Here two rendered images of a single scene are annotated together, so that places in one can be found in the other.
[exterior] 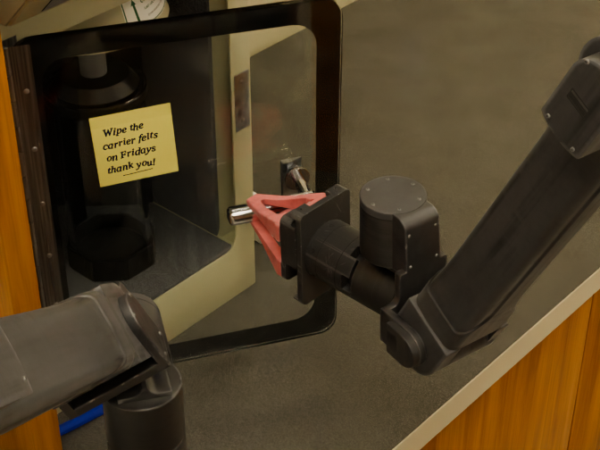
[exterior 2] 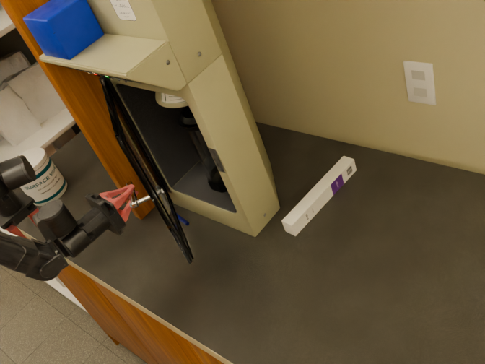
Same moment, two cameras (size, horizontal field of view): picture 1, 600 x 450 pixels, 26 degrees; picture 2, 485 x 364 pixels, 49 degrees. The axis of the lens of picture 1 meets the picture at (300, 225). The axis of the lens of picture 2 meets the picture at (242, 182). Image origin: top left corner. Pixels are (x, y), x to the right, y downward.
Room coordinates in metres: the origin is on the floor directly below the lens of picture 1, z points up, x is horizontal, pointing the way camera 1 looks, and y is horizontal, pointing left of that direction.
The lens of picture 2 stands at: (1.49, -0.89, 1.91)
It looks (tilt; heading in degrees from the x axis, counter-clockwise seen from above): 39 degrees down; 103
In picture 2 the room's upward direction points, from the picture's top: 23 degrees counter-clockwise
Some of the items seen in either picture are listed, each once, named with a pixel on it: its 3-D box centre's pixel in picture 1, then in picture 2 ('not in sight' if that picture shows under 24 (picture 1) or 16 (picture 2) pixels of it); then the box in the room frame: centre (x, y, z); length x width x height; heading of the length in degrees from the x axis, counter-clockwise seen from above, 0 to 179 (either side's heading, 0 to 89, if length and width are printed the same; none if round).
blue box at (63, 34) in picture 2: not in sight; (63, 26); (1.02, 0.18, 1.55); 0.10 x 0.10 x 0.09; 49
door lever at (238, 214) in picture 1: (270, 198); (138, 191); (1.04, 0.03, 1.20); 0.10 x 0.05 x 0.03; 107
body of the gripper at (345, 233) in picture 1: (340, 255); (95, 222); (0.95, -0.04, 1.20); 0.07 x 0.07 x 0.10; 45
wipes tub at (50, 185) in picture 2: not in sight; (38, 176); (0.54, 0.49, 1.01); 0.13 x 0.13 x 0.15
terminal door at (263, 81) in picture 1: (190, 202); (146, 172); (1.05, 0.11, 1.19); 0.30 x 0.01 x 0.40; 107
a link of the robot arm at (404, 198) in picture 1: (411, 268); (50, 236); (0.88, -0.09, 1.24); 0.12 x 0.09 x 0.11; 34
